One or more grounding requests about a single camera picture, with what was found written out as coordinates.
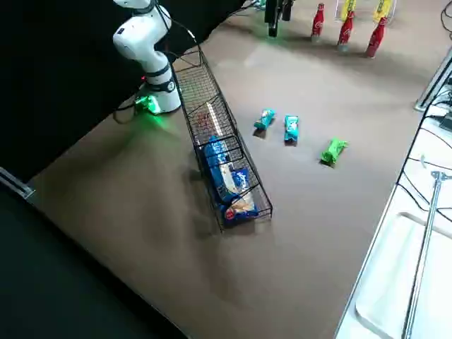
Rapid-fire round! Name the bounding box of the red cola bottle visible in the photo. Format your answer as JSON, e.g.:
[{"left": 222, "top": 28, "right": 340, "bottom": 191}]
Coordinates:
[
  {"left": 364, "top": 16, "right": 388, "bottom": 59},
  {"left": 336, "top": 10, "right": 356, "bottom": 53},
  {"left": 310, "top": 2, "right": 326, "bottom": 44}
]

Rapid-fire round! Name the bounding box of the teal chips packet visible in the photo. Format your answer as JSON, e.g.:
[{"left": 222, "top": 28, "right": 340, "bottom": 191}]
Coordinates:
[
  {"left": 283, "top": 114, "right": 301, "bottom": 145},
  {"left": 254, "top": 108, "right": 277, "bottom": 131}
]

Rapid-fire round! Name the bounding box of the green chips packet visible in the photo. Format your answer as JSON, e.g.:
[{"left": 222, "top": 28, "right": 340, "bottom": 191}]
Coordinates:
[{"left": 319, "top": 137, "right": 349, "bottom": 167}]

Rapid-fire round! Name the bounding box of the yellow drink bottle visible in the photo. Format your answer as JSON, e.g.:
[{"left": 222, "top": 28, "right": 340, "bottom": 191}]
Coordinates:
[
  {"left": 373, "top": 0, "right": 396, "bottom": 23},
  {"left": 338, "top": 0, "right": 357, "bottom": 21}
]

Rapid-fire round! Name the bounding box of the red white snack box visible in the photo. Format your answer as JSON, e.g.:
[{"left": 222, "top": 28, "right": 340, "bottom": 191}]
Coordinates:
[{"left": 194, "top": 101, "right": 220, "bottom": 137}]

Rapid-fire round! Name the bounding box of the long blue cookie packet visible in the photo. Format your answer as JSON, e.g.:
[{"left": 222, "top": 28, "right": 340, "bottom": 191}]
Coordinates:
[{"left": 202, "top": 135, "right": 234, "bottom": 201}]

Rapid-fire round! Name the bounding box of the blue cookie bag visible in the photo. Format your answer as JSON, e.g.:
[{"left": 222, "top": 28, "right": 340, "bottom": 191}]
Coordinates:
[{"left": 220, "top": 167, "right": 259, "bottom": 227}]

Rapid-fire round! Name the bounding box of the metal stand rod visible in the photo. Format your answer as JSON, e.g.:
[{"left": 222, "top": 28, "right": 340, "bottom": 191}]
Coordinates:
[{"left": 401, "top": 170, "right": 445, "bottom": 339}]

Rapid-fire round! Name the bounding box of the white plastic tray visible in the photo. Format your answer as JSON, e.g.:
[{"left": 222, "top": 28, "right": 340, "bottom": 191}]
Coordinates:
[{"left": 354, "top": 210, "right": 452, "bottom": 339}]

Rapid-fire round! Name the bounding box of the black cable with white plug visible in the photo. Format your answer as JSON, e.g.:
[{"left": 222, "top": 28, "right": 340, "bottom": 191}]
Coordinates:
[{"left": 155, "top": 0, "right": 198, "bottom": 45}]

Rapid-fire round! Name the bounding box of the black wire basket shelf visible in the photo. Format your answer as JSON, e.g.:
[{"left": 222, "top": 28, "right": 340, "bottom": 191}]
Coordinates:
[{"left": 172, "top": 44, "right": 273, "bottom": 233}]

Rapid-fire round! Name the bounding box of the aluminium profile post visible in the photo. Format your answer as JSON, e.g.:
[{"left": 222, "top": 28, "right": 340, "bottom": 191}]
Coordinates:
[{"left": 415, "top": 44, "right": 452, "bottom": 112}]

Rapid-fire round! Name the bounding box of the aluminium corner rail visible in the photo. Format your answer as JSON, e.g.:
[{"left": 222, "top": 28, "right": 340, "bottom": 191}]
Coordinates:
[{"left": 0, "top": 165, "right": 37, "bottom": 201}]

